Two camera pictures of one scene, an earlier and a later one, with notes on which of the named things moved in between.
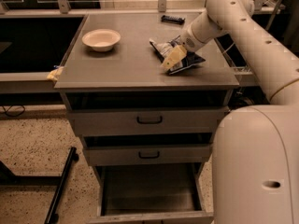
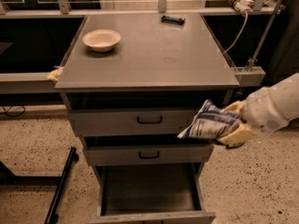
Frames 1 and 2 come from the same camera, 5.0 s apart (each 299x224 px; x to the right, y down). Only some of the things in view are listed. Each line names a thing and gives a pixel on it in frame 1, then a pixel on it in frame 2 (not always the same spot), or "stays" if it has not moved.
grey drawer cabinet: [149, 133] stays
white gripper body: [188, 42] → [263, 111]
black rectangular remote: [173, 20] stays
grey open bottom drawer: [149, 193] stays
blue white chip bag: [190, 61] → [208, 122]
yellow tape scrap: [55, 74] stays
